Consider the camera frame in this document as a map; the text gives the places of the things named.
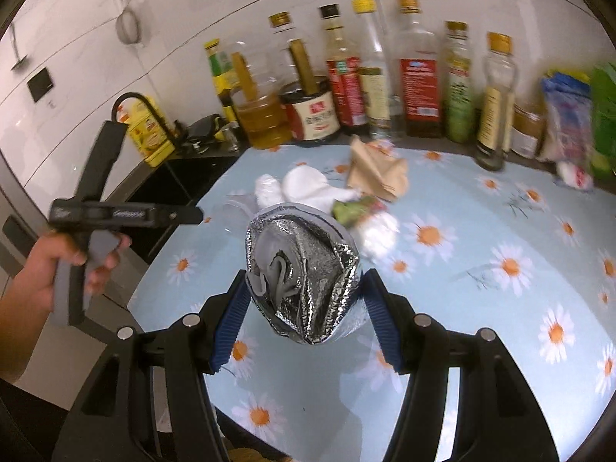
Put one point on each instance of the person's left forearm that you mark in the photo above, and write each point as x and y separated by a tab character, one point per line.
19	337

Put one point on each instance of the green label dark bottle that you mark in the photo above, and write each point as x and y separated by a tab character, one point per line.
222	72

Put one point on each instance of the clear beige label bottle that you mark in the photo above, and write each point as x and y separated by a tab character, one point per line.
378	86

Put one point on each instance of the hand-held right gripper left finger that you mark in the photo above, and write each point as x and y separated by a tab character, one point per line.
230	327

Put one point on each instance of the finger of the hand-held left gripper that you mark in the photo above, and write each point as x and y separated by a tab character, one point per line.
183	215

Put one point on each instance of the black faucet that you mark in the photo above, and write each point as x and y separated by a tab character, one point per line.
144	98

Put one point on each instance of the small white red packet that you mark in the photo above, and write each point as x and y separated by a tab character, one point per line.
575	177

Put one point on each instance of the small brown jar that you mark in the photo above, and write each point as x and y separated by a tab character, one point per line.
528	130

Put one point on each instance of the clear cooking oil jug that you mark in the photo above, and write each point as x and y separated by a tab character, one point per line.
264	120

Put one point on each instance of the silver foil bag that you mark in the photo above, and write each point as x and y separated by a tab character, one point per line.
308	269

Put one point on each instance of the square red label bottle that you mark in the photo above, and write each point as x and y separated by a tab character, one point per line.
419	86

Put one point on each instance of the red label black cap bottle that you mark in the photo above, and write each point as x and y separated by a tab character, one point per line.
344	86

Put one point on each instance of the hanging metal strainer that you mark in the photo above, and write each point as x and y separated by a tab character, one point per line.
129	26

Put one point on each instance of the green label gold cap bottle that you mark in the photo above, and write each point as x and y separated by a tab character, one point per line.
458	91

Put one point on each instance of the green plastic packet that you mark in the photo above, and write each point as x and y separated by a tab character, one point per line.
604	115

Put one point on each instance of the white plastic bag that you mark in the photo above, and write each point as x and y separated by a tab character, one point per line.
380	233

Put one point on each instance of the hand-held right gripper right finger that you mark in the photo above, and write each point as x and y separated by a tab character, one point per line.
381	327

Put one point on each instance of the white tissue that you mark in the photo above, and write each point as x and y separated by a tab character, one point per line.
308	185

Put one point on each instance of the hanging metal utensil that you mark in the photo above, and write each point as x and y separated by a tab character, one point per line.
20	57

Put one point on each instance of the dark soy sauce jug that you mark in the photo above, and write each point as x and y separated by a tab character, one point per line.
313	115

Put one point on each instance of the crumpled brown paper bag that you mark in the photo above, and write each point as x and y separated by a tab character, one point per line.
378	173

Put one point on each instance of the blue white plastic packet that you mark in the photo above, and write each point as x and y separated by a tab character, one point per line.
565	110

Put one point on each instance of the clear yellow label bottle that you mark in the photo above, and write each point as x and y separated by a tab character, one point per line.
495	106

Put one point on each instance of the daisy print tablecloth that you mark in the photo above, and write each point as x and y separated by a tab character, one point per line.
457	298

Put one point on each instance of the black sink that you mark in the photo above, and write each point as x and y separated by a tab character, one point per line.
178	187

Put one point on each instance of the black wall socket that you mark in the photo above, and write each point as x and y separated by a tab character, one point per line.
39	84

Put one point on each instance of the person's left hand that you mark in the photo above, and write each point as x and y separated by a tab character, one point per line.
38	269

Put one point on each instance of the black yellow object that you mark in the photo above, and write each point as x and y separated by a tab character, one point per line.
204	132

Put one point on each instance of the green snack wrapper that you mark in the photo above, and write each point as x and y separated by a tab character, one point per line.
353	209

